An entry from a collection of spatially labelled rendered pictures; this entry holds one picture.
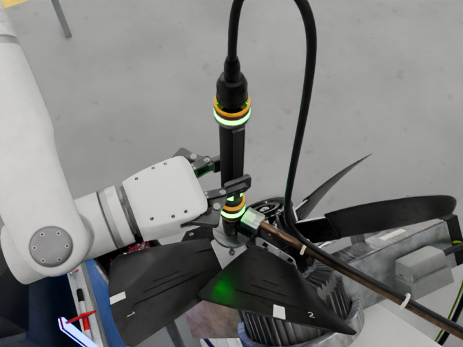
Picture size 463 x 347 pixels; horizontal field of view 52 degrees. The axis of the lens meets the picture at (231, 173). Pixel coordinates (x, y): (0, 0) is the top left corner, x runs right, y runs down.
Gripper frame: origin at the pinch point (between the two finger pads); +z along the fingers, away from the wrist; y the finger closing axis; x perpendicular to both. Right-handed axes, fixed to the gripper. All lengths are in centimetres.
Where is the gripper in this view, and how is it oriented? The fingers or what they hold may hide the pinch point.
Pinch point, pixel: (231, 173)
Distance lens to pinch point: 68.2
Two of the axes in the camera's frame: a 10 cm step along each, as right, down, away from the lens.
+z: 9.2, -3.4, 2.0
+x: 0.0, -5.2, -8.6
